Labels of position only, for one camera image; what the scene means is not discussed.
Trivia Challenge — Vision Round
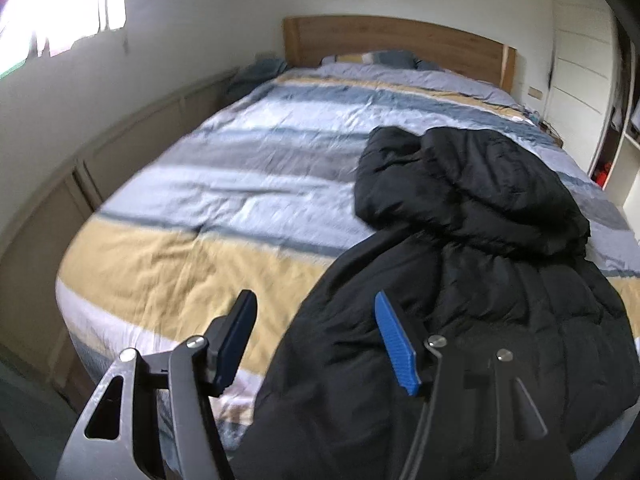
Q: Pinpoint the low beige wall cabinet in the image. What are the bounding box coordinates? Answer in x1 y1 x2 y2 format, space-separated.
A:
0 67 238 396

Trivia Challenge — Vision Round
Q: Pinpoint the wooden nightstand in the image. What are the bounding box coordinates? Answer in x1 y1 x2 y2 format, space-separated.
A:
537 115 563 148

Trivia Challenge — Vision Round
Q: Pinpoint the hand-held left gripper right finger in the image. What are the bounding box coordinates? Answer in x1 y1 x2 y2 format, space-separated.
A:
374 290 578 480

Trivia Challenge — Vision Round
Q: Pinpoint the wooden bed headboard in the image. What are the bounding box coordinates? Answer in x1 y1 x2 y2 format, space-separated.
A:
282 15 517 96

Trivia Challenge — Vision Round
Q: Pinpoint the grey cushion by wall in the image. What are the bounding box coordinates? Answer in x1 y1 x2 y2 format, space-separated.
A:
225 56 290 106

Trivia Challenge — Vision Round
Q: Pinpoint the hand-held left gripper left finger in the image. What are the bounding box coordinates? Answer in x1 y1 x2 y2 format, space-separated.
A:
55 289 258 480

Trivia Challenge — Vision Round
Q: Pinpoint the bright window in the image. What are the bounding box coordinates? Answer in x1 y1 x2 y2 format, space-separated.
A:
0 0 128 78

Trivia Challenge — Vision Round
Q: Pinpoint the bed with striped duvet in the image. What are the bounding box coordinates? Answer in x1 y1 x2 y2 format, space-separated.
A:
55 62 640 466

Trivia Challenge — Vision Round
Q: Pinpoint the white wardrobe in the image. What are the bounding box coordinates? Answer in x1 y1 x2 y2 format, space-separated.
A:
545 0 640 211

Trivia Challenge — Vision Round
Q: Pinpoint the black puffer coat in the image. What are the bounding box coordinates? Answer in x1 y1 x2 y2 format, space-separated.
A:
232 126 640 480

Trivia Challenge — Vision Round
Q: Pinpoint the striped pillow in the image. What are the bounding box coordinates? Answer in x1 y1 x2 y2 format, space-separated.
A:
320 50 418 70

